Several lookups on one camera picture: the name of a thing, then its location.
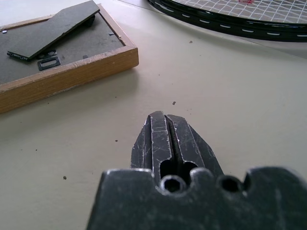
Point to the black tennis racket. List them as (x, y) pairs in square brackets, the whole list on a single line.
[(230, 16)]

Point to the wooden picture frame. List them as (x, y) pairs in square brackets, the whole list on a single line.
[(60, 55)]

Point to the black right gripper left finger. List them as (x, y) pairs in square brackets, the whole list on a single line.
[(153, 141)]

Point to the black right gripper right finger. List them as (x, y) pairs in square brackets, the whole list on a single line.
[(192, 143)]

